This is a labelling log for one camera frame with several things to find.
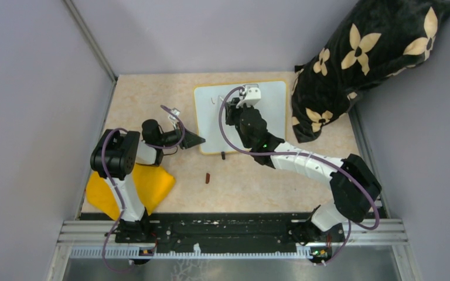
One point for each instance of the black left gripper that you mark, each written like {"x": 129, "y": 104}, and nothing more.
{"x": 189, "y": 140}

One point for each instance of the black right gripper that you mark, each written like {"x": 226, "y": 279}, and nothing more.
{"x": 231, "y": 110}

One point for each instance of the yellow-framed whiteboard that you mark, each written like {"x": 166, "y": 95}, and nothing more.
{"x": 208, "y": 99}

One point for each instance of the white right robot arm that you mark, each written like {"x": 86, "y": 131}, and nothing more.
{"x": 353, "y": 185}

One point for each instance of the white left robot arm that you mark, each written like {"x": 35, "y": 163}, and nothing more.
{"x": 128, "y": 182}

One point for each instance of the yellow folded cloth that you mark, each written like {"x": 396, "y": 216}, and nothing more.
{"x": 152, "y": 184}

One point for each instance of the black floral pillow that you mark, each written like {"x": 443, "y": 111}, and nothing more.
{"x": 377, "y": 40}

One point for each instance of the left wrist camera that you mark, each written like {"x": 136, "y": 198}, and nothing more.
{"x": 173, "y": 116}

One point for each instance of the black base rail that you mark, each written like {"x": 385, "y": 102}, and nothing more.
{"x": 202, "y": 236}

